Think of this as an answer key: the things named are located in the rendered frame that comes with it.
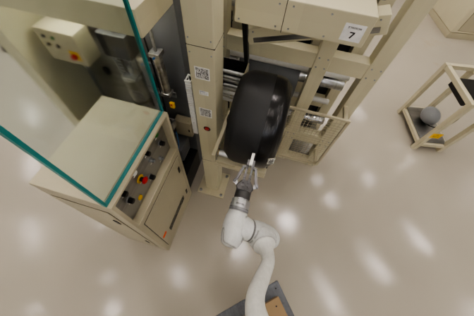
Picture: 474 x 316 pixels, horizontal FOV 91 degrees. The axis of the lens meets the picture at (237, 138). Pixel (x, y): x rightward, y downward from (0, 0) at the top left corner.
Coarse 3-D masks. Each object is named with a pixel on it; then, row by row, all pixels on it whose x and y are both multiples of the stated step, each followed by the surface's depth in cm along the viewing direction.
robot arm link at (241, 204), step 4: (232, 200) 107; (236, 200) 105; (240, 200) 105; (244, 200) 105; (232, 204) 105; (236, 204) 104; (240, 204) 104; (244, 204) 104; (248, 204) 106; (232, 208) 104; (236, 208) 103; (240, 208) 103; (244, 208) 104; (248, 208) 106
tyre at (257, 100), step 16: (240, 80) 123; (256, 80) 118; (272, 80) 119; (288, 80) 126; (240, 96) 114; (256, 96) 113; (272, 96) 113; (288, 96) 117; (240, 112) 113; (256, 112) 112; (272, 112) 111; (240, 128) 114; (256, 128) 113; (272, 128) 112; (224, 144) 125; (240, 144) 118; (256, 144) 115; (272, 144) 115; (240, 160) 128; (256, 160) 123
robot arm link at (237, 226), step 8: (232, 216) 101; (240, 216) 101; (224, 224) 101; (232, 224) 99; (240, 224) 100; (248, 224) 102; (224, 232) 99; (232, 232) 98; (240, 232) 99; (248, 232) 101; (224, 240) 98; (232, 240) 97; (240, 240) 99; (248, 240) 103
